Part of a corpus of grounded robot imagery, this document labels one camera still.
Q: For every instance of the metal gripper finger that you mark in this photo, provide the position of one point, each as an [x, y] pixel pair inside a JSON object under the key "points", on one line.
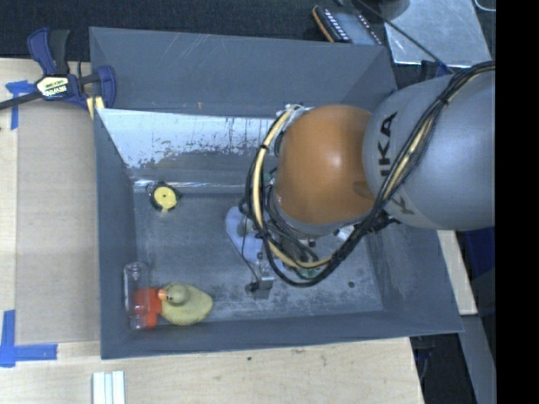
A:
{"points": [[252, 286], [262, 294]]}

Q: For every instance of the pale blue rounded lump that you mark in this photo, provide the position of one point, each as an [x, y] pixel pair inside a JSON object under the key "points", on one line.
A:
{"points": [[241, 230]]}

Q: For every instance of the yellow rubber duck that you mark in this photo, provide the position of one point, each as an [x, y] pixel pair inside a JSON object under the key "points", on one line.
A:
{"points": [[189, 307]]}

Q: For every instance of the grey metal bin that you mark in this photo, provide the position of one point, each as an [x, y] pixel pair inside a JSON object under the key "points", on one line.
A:
{"points": [[202, 242]]}

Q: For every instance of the orange block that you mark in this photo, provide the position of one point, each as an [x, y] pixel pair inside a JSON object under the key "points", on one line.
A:
{"points": [[145, 303]]}

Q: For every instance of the clear glass jar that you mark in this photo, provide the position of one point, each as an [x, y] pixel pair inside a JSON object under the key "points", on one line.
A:
{"points": [[135, 276]]}

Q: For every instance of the yellow and black round tape measure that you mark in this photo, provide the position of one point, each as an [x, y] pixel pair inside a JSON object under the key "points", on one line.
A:
{"points": [[164, 197]]}

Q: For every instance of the pale wood board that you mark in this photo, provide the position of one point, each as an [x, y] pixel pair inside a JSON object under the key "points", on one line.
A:
{"points": [[54, 225]]}

